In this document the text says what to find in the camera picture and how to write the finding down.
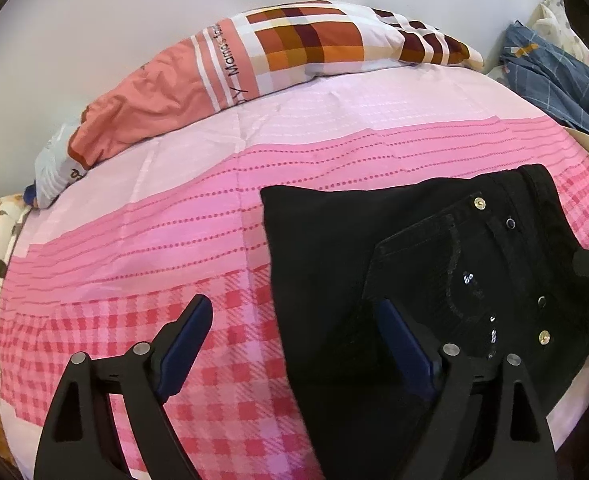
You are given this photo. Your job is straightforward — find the blue plaid cloth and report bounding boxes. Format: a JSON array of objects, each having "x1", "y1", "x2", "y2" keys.
[{"x1": 499, "y1": 22, "x2": 589, "y2": 134}]

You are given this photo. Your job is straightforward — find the black pants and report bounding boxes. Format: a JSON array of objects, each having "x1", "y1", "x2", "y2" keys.
[{"x1": 261, "y1": 165, "x2": 589, "y2": 479}]

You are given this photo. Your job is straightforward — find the orange plaid quilt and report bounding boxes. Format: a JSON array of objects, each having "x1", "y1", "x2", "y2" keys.
[{"x1": 23, "y1": 0, "x2": 484, "y2": 209}]

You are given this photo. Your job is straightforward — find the white floral cloth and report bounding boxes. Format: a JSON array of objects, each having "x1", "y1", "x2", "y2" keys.
[{"x1": 527, "y1": 0, "x2": 589, "y2": 67}]

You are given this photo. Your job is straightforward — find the pink checked bed sheet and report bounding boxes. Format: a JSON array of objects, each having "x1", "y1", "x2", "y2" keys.
[{"x1": 0, "y1": 66, "x2": 589, "y2": 479}]

